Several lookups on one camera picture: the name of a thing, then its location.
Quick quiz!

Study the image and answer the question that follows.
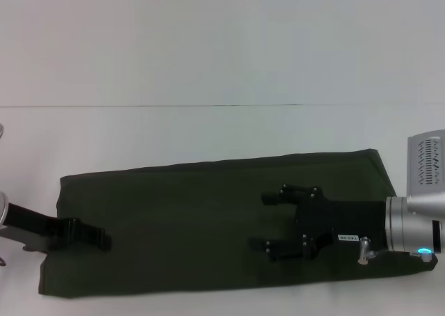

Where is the right arm cable with connector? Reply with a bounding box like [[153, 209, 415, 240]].
[[357, 236, 387, 264]]

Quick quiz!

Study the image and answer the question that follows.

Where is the dark green t-shirt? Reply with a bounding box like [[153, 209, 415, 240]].
[[37, 148, 438, 291]]

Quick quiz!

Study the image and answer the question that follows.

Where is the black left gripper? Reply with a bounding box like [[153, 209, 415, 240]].
[[6, 201, 113, 253]]

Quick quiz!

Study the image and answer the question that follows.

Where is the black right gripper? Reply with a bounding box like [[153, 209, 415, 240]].
[[248, 183, 389, 263]]

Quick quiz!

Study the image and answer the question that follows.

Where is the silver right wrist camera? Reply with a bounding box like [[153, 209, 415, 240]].
[[407, 129, 445, 216]]

